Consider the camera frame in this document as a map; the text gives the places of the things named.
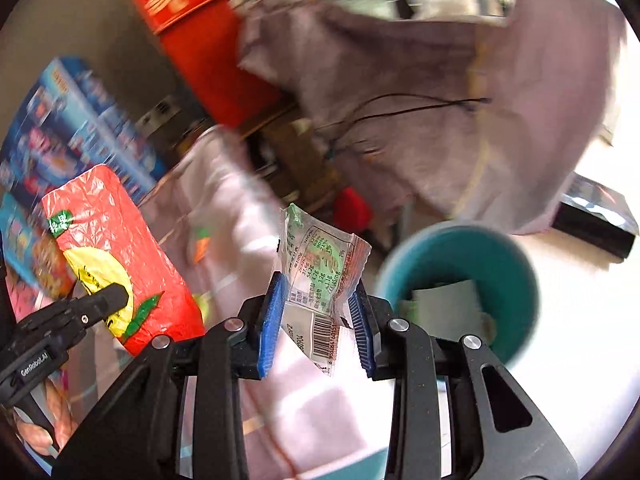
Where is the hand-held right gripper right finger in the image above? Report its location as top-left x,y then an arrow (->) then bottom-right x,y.
349,280 -> 580,480

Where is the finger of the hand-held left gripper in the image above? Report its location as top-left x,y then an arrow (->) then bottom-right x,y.
65,282 -> 129,331

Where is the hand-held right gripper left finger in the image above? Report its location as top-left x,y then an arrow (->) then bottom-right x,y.
52,272 -> 289,480

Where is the red snack wrapper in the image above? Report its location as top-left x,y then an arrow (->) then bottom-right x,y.
41,164 -> 206,357

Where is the clear green printed wrapper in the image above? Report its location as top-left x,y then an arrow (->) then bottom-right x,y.
277,203 -> 372,376

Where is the white green carton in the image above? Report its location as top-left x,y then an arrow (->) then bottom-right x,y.
410,280 -> 488,331

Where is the teal bin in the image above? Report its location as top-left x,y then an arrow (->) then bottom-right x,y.
375,222 -> 543,368

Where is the person's left hand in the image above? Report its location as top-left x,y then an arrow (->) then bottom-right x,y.
14,374 -> 80,451

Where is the cartoon printed snack bag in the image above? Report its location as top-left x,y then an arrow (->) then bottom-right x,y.
0,192 -> 76,301

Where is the small red plastic item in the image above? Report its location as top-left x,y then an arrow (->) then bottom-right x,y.
332,187 -> 373,233

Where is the pink grey checked tablecloth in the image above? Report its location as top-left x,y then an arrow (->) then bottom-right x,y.
65,127 -> 451,480

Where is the blue toy box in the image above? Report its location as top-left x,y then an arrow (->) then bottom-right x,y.
0,57 -> 168,211

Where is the black silver flat box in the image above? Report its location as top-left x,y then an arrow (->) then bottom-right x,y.
552,172 -> 640,261

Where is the plain red box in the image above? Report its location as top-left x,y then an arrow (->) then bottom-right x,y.
160,5 -> 288,128

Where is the mauve draped cloth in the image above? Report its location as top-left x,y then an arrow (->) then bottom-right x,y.
239,0 -> 628,236

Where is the black cable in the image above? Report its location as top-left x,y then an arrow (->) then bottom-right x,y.
320,97 -> 493,133

